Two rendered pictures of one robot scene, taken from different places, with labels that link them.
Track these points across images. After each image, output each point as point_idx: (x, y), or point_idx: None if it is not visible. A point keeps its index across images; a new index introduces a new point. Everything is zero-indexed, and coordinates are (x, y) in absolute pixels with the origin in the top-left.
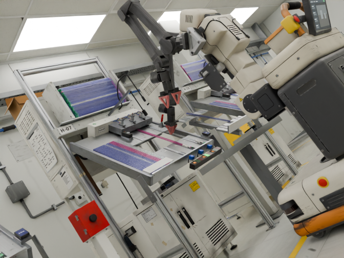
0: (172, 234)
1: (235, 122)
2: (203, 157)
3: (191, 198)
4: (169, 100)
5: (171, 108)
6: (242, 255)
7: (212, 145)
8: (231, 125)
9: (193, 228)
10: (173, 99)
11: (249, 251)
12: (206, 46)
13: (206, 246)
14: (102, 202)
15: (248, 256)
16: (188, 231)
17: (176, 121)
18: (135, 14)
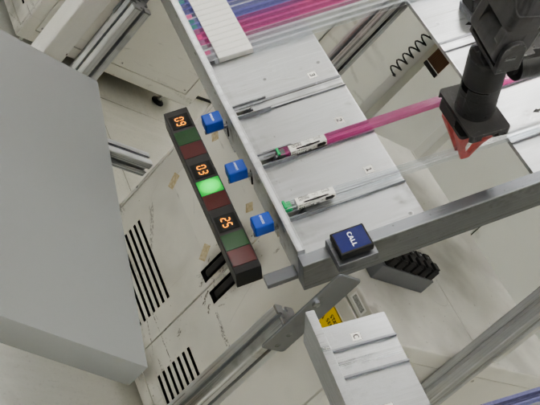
0: (191, 208)
1: (330, 370)
2: (198, 165)
3: (283, 302)
4: (477, 4)
5: (469, 48)
6: (43, 395)
7: (296, 267)
8: (315, 341)
9: (202, 296)
10: (484, 24)
11: (26, 402)
12: None
13: (157, 341)
14: (353, 42)
15: (2, 368)
16: (196, 271)
17: (460, 122)
18: None
